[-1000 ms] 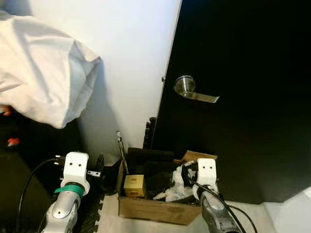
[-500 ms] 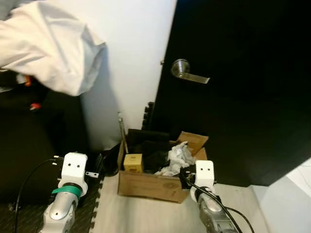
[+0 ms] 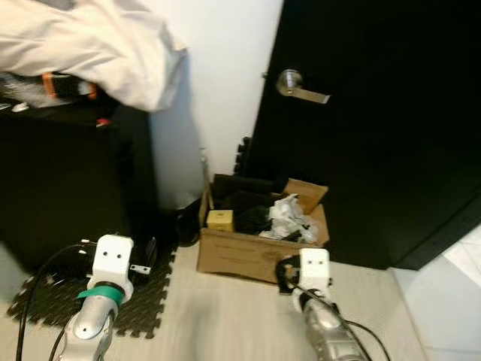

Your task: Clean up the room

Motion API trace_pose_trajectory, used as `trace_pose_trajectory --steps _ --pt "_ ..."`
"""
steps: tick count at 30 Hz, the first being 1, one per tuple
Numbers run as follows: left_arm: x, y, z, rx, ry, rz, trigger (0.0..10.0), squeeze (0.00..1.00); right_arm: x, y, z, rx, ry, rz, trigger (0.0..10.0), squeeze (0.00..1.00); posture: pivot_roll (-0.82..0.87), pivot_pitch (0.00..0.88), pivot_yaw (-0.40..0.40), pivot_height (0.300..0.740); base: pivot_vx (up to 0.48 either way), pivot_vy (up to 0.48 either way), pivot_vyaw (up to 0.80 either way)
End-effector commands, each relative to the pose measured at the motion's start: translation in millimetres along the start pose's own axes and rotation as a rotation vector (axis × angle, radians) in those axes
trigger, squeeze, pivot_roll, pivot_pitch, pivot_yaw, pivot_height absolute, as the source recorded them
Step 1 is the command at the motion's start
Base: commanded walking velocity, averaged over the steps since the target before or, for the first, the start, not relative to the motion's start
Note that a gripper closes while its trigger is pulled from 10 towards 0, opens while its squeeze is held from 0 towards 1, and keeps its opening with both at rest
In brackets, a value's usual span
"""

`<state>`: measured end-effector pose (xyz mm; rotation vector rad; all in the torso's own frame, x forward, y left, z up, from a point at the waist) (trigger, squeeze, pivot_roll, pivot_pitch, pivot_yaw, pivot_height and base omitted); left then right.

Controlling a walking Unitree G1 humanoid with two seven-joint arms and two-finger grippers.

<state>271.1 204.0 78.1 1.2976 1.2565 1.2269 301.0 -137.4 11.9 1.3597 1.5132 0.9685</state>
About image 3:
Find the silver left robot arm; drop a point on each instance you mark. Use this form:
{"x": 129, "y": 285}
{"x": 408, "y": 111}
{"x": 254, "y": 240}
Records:
{"x": 90, "y": 327}

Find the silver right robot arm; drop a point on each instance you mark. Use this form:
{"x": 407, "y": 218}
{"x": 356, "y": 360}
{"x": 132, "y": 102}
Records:
{"x": 327, "y": 331}

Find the black foam floor mat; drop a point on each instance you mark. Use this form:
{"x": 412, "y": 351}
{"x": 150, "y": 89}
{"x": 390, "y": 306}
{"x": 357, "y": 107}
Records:
{"x": 143, "y": 308}

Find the open cardboard box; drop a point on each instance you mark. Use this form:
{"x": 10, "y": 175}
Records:
{"x": 240, "y": 256}

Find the crumpled white plastic bag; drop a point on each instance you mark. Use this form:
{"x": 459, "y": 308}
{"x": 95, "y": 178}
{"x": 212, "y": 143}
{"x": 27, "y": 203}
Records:
{"x": 285, "y": 218}

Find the small yellow box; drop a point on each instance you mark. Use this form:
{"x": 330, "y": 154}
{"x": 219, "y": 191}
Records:
{"x": 220, "y": 220}

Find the black item in carton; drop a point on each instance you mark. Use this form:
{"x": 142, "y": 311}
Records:
{"x": 244, "y": 203}

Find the black cabinet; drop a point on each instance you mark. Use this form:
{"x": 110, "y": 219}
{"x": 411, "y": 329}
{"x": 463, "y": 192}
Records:
{"x": 68, "y": 180}

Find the black foam puzzle tile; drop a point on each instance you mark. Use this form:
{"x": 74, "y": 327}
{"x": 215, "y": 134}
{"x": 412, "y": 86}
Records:
{"x": 243, "y": 154}

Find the black door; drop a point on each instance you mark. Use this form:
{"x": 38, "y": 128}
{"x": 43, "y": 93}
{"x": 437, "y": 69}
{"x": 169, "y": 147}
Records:
{"x": 376, "y": 150}

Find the black device orange bands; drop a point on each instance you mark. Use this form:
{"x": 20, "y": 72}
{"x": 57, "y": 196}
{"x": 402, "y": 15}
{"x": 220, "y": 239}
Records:
{"x": 60, "y": 86}

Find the white cloth garment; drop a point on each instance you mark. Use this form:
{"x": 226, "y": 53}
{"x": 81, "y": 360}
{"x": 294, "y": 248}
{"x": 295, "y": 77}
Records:
{"x": 90, "y": 45}

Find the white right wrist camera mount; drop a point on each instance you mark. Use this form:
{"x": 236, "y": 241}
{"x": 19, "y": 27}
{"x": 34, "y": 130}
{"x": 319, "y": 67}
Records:
{"x": 315, "y": 268}

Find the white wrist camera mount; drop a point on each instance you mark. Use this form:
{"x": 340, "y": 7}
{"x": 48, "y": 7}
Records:
{"x": 315, "y": 268}
{"x": 113, "y": 259}

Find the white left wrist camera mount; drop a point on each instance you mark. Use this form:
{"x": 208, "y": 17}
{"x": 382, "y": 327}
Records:
{"x": 113, "y": 259}

